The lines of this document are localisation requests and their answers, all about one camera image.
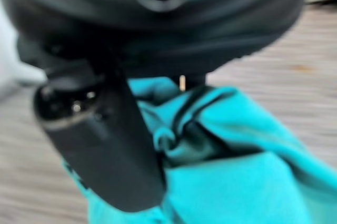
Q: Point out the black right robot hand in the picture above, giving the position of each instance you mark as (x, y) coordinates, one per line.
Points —
(110, 37)

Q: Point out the turquoise cloth garment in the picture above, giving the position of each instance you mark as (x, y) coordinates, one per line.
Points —
(237, 168)

